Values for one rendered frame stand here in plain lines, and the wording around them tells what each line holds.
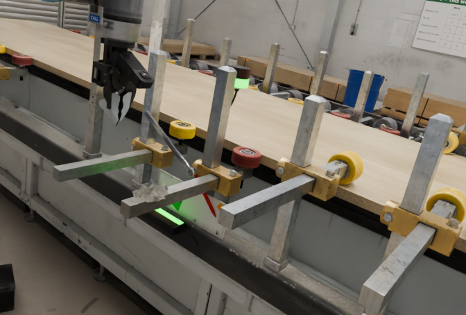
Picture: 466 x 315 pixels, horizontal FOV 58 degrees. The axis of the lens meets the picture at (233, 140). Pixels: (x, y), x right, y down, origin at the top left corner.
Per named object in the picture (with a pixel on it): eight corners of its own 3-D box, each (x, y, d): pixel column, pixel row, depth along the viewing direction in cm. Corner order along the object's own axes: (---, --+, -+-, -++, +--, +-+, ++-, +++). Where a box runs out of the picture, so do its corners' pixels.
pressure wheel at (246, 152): (243, 196, 114) (250, 157, 111) (220, 184, 119) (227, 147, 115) (259, 189, 121) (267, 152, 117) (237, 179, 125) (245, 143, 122)
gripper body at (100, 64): (114, 83, 111) (119, 37, 107) (136, 91, 106) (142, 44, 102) (89, 84, 104) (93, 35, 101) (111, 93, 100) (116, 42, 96)
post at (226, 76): (197, 241, 116) (229, 68, 102) (188, 234, 118) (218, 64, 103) (206, 236, 118) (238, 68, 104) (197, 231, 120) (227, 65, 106)
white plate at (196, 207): (221, 241, 109) (228, 206, 106) (154, 200, 123) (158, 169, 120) (222, 240, 109) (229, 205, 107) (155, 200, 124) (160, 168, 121)
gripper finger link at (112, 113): (103, 120, 109) (107, 85, 107) (118, 127, 106) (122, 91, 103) (93, 121, 107) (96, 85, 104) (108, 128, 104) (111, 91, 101)
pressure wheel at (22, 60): (15, 77, 191) (16, 52, 188) (34, 80, 192) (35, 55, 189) (7, 80, 184) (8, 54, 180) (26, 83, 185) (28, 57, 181)
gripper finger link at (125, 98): (113, 118, 112) (116, 84, 109) (127, 125, 109) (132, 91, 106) (103, 120, 109) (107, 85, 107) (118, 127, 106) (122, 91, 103)
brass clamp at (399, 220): (448, 258, 75) (458, 234, 74) (376, 225, 83) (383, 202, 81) (455, 247, 80) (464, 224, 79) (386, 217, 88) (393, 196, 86)
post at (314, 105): (272, 289, 102) (320, 98, 88) (261, 282, 104) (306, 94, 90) (279, 284, 105) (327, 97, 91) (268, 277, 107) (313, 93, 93)
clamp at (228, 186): (227, 197, 106) (230, 179, 105) (188, 177, 114) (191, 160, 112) (240, 192, 111) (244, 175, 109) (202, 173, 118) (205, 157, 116)
